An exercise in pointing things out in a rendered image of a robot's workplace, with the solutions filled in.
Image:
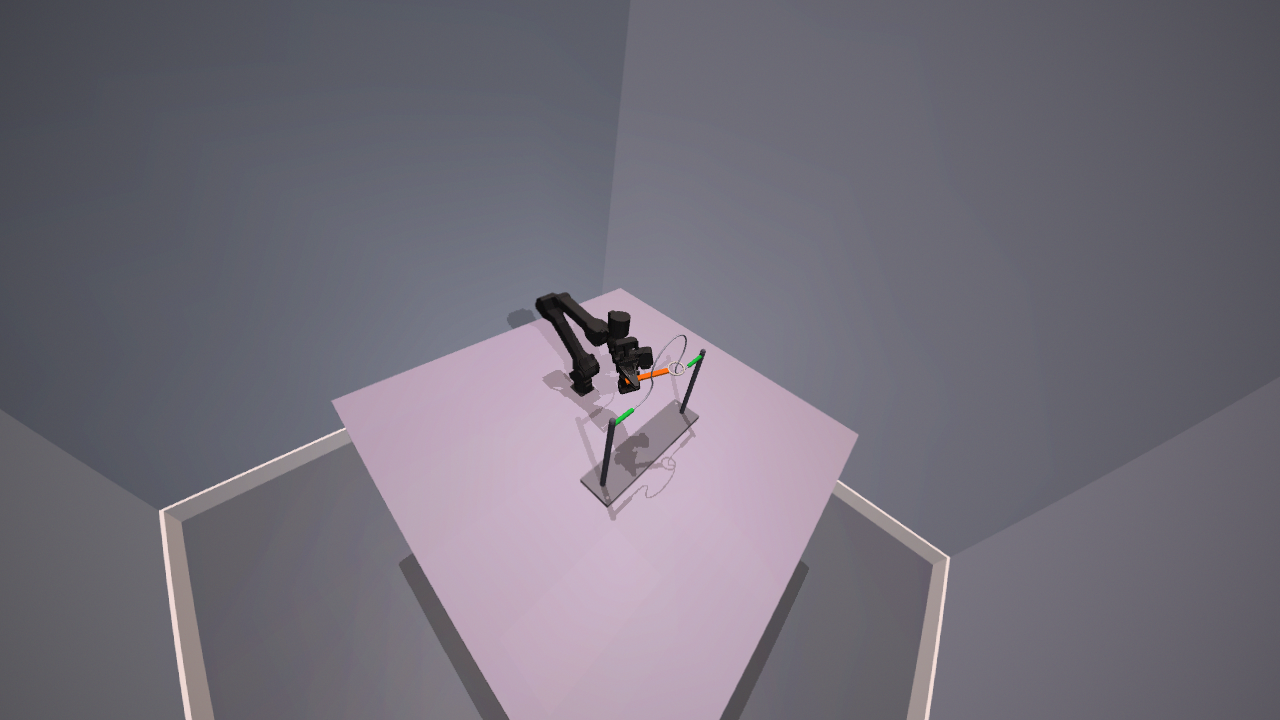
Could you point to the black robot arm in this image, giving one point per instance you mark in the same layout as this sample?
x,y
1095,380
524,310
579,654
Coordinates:
x,y
552,308

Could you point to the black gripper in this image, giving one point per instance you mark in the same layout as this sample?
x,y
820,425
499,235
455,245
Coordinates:
x,y
626,364

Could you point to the orange handle with grey loop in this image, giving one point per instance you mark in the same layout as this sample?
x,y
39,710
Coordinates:
x,y
659,372

